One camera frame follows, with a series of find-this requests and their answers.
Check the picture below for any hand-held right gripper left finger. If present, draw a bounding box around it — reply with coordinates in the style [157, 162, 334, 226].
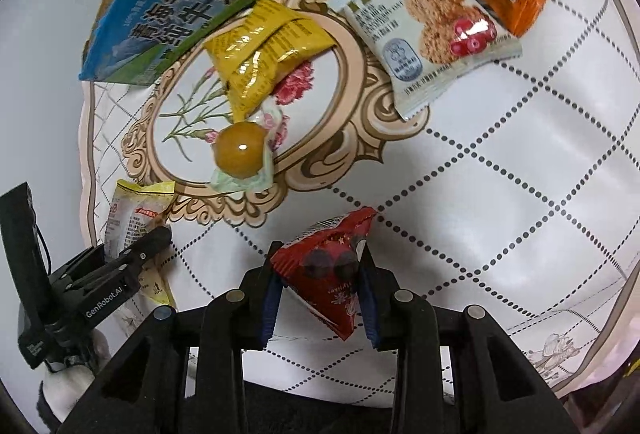
[60, 241, 286, 434]

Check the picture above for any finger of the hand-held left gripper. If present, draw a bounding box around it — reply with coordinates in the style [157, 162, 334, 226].
[117, 225, 172, 275]

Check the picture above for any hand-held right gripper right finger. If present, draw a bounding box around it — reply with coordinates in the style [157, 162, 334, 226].
[356, 244, 578, 434]

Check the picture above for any clear packet with yellow edge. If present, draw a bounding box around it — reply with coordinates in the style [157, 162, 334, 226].
[104, 180, 178, 310]

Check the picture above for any red triangular snack packet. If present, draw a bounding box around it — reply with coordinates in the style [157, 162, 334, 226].
[268, 206, 378, 341]

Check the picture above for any person's left forearm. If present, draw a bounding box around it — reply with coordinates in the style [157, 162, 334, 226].
[37, 334, 111, 430]

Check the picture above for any grey fuzzy clothing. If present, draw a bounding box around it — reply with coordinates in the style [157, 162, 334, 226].
[185, 381, 401, 434]

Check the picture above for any white diamond-pattern floral quilt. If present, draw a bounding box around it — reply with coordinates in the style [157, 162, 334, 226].
[80, 0, 640, 400]

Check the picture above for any yellow crinkled snack packet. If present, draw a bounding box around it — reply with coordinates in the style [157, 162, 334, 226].
[202, 0, 335, 124]

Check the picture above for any white cookie packet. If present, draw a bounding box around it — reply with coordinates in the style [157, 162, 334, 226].
[342, 0, 523, 122]

